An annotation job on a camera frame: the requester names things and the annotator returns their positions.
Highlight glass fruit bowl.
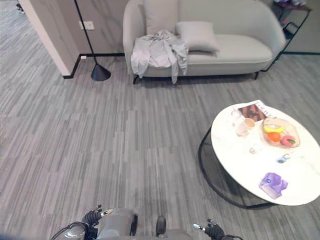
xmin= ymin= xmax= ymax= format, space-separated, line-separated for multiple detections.
xmin=259 ymin=117 xmax=301 ymax=149

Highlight tall grey back cushion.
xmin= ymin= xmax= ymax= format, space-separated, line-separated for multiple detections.
xmin=142 ymin=0 xmax=180 ymax=36

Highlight white mug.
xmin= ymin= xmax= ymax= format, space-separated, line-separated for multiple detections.
xmin=236 ymin=117 xmax=256 ymax=137

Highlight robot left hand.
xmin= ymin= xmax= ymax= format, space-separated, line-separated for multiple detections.
xmin=81 ymin=204 xmax=114 ymax=229

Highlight round white coffee table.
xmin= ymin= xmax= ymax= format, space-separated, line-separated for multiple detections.
xmin=198 ymin=99 xmax=320 ymax=210

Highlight small blue white packet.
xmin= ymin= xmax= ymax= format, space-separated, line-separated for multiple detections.
xmin=276 ymin=153 xmax=291 ymax=164

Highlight clear glass cup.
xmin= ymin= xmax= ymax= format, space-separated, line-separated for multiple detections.
xmin=230 ymin=110 xmax=243 ymax=128

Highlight orange fruit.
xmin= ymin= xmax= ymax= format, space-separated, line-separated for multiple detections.
xmin=267 ymin=131 xmax=282 ymax=143

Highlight light grey sofa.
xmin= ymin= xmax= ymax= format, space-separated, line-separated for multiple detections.
xmin=122 ymin=0 xmax=287 ymax=85

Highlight pink peach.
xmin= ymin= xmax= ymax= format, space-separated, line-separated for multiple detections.
xmin=280 ymin=135 xmax=296 ymax=147

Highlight magazine with dark cover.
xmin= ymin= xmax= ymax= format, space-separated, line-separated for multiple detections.
xmin=233 ymin=99 xmax=278 ymax=124

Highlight black frame side table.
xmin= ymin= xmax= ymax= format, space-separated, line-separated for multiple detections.
xmin=261 ymin=2 xmax=313 ymax=73

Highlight robot silver legs and feet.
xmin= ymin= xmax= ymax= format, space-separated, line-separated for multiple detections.
xmin=96 ymin=207 xmax=193 ymax=240

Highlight square grey throw pillow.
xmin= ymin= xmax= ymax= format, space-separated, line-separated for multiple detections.
xmin=175 ymin=21 xmax=220 ymax=53

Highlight purple tissue pack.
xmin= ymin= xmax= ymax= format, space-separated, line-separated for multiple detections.
xmin=258 ymin=172 xmax=289 ymax=200

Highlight yellow banana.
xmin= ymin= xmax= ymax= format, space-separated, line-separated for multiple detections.
xmin=264 ymin=125 xmax=286 ymax=134

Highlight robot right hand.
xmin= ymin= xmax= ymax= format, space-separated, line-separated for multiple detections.
xmin=192 ymin=218 xmax=225 ymax=240

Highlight light grey jacket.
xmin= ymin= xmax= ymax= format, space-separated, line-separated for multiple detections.
xmin=130 ymin=29 xmax=189 ymax=85

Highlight black floor lamp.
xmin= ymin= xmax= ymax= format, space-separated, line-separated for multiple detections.
xmin=73 ymin=0 xmax=112 ymax=82

